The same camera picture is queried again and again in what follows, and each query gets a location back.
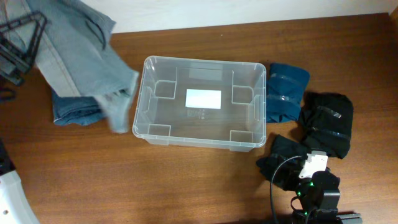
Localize teal cloth bundle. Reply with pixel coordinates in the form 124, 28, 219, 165
266, 63, 310, 123

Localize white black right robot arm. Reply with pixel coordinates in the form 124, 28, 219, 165
285, 158, 363, 224

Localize large black taped garment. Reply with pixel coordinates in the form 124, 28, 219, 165
299, 91, 354, 159

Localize clear plastic storage container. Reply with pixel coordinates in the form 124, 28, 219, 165
132, 56, 267, 152

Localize light blue jeans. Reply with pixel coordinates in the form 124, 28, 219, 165
0, 0, 140, 134

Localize small black taped garment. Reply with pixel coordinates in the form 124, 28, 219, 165
256, 135, 309, 189

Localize white label in container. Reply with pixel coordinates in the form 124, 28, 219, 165
185, 89, 221, 110

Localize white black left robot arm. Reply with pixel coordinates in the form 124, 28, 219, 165
1, 11, 47, 224

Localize dark blue jeans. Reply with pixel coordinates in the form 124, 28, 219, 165
52, 90, 105, 126

